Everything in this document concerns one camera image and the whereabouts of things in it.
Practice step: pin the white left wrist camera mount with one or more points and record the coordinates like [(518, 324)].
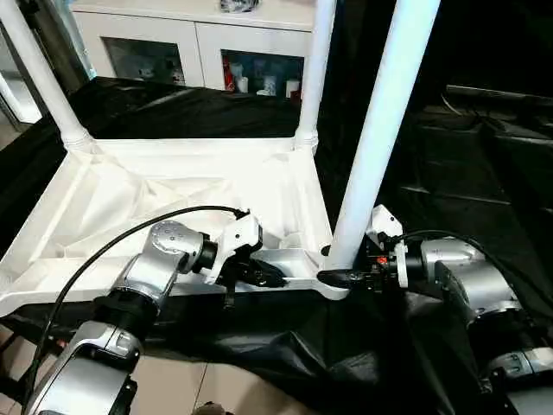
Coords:
[(242, 233)]

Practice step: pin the black flat monitor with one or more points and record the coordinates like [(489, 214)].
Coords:
[(497, 93)]

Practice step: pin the white plastic table top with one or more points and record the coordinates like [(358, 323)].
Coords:
[(173, 173)]

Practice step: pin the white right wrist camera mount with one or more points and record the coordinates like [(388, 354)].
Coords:
[(389, 225)]

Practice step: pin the black glossy mat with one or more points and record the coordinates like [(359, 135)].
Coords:
[(302, 328)]

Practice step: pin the dark brown rounded object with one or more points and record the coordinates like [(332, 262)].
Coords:
[(209, 408)]

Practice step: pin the pale teal translucent object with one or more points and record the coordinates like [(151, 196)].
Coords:
[(84, 52)]

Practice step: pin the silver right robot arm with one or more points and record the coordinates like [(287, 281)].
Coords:
[(471, 285)]

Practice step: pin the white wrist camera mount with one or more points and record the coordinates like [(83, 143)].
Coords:
[(242, 233), (389, 225)]

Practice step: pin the white glass door cabinet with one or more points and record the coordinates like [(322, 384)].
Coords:
[(194, 39)]

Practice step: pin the white plastic table leg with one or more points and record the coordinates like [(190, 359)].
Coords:
[(380, 108), (43, 73), (317, 65)]

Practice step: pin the red package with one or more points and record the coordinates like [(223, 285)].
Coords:
[(229, 73)]

